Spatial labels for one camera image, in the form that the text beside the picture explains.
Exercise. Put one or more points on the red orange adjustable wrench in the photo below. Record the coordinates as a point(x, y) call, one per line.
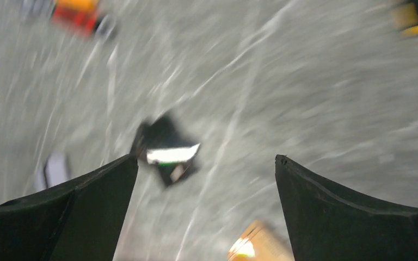
point(85, 17)

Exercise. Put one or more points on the orange card stack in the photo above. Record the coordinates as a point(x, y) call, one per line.
point(258, 243)

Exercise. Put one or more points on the silver magnetic stripe card stack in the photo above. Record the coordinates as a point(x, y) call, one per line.
point(56, 170)

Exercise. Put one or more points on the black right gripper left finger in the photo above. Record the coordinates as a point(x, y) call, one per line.
point(80, 219)

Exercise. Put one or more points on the black VIP card stack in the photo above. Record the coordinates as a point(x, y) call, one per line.
point(161, 145)

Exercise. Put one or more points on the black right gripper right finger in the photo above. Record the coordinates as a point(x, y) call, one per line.
point(329, 221)

